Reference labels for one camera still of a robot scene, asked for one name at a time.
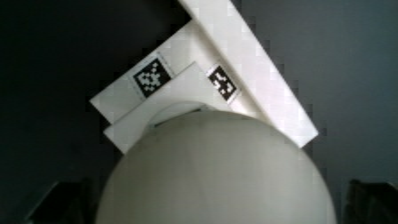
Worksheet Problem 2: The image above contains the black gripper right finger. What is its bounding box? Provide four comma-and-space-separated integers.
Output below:
343, 180, 398, 224

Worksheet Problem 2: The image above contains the white lamp bulb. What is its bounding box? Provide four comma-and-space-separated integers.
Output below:
96, 112, 338, 224

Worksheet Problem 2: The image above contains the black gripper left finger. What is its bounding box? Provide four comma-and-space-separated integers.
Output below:
27, 178, 96, 224

